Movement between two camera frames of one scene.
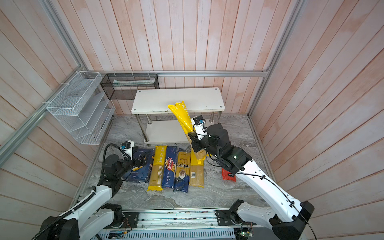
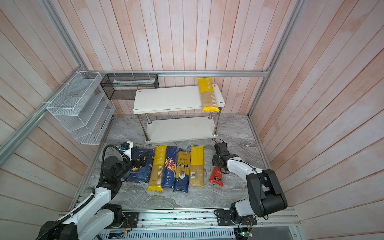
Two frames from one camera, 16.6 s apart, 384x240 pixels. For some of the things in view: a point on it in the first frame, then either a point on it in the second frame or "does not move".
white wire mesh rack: x=82 y=107 does not move
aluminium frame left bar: x=9 y=144 does not move
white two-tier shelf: x=159 y=124 does not move
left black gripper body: x=135 y=162 does not move
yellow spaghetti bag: x=181 y=112 → x=205 y=88
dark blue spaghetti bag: x=182 y=174 does not move
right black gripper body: x=205 y=144 → x=215 y=160
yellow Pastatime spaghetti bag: x=156 y=178 does not move
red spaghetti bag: x=227 y=175 → x=216 y=176
